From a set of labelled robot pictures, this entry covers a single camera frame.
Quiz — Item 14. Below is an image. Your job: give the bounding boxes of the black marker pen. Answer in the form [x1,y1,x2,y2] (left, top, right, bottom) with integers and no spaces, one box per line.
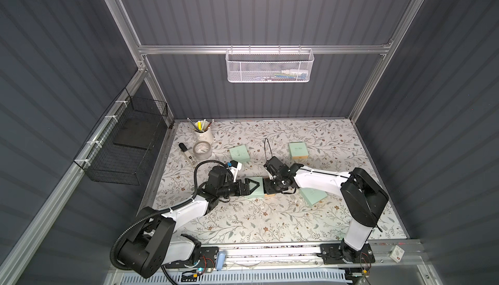
[179,143,198,167]

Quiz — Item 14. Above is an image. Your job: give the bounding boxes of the white wire wall basket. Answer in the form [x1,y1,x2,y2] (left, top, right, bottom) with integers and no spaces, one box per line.
[225,47,314,83]

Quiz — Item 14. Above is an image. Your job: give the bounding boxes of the floral table mat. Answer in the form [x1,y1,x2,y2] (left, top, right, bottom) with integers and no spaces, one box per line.
[153,120,374,244]

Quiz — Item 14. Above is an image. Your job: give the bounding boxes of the mint jewelry box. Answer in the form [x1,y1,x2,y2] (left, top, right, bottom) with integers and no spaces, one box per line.
[229,145,251,164]
[299,188,328,207]
[244,177,274,199]
[288,142,309,160]

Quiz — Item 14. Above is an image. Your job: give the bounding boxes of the white perforated front panel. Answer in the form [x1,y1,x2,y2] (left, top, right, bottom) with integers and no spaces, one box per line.
[118,268,348,285]

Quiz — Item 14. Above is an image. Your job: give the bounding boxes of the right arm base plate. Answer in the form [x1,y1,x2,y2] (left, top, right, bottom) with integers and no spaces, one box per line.
[318,241,376,264]

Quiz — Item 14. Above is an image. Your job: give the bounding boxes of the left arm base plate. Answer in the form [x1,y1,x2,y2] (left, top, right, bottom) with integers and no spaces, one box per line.
[164,247,220,269]

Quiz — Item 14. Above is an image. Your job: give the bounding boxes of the white pen holder cup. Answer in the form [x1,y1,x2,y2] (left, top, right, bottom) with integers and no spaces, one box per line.
[187,118,214,144]

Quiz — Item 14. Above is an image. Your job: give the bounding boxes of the clear tape roll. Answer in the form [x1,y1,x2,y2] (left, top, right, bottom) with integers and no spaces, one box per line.
[192,141,213,161]

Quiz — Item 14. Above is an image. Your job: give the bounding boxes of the white square tag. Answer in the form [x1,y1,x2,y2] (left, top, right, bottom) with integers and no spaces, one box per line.
[389,245,405,263]

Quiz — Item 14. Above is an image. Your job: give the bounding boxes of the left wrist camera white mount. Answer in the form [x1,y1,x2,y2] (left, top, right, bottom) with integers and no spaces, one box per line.
[227,160,242,182]

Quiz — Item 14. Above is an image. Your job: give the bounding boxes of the black wire side basket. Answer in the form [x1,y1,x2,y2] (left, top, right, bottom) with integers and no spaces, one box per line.
[74,93,168,186]

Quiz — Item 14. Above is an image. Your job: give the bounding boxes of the blue cylinder on rail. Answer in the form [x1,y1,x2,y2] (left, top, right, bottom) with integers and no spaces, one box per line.
[215,250,227,271]

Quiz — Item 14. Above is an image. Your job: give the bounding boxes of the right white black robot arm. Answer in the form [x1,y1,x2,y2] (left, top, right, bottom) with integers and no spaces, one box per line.
[263,156,389,264]

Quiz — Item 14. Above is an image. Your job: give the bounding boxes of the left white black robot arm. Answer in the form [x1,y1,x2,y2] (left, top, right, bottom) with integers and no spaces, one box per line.
[109,160,261,279]

